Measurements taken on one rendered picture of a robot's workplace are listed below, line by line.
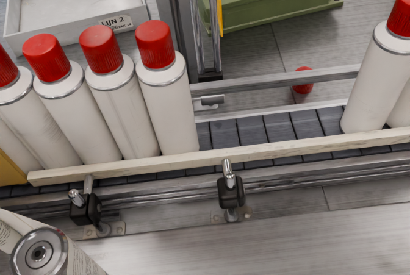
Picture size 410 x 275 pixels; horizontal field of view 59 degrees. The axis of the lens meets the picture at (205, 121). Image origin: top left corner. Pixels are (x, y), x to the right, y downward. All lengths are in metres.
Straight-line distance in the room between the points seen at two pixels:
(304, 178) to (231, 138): 0.11
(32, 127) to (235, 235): 0.26
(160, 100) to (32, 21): 0.55
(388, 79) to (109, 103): 0.29
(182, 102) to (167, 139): 0.07
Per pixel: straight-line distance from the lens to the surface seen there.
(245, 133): 0.51
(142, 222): 0.52
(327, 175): 0.51
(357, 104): 0.47
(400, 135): 0.50
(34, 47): 0.37
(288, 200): 0.52
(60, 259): 0.26
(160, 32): 0.34
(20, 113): 0.42
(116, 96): 0.38
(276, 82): 0.46
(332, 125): 0.53
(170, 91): 0.37
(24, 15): 0.91
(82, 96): 0.39
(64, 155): 0.48
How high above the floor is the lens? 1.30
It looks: 53 degrees down
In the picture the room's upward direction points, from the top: 7 degrees counter-clockwise
